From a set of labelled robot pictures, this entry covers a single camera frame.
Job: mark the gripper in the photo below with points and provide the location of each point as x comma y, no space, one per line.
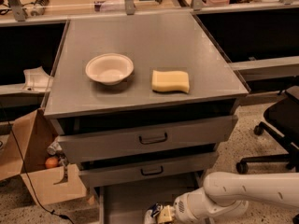
179,209

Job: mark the blue Kettle chip bag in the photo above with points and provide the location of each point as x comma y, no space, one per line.
151,214

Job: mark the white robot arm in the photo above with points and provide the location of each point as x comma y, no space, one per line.
227,194

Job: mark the open bottom grey drawer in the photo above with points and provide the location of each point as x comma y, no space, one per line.
127,203

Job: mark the middle grey drawer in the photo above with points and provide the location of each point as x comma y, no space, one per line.
146,170

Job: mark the grey drawer cabinet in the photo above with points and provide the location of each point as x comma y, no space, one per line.
161,42

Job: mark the top grey drawer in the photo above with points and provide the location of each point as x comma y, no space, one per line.
142,140

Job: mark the orange fruit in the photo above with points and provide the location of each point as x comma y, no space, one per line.
51,162

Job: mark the small can in box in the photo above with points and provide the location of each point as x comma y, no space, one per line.
54,148

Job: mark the yellow sponge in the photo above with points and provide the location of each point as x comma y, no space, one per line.
170,81

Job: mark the black office chair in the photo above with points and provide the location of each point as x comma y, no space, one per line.
282,123

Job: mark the white paper bowl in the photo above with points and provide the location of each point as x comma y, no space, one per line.
109,69

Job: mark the brown cardboard box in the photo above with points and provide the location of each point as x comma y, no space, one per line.
25,154

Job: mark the white curved plastic part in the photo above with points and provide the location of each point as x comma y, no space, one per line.
37,80

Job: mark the black and white tool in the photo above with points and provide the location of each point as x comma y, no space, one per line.
39,7

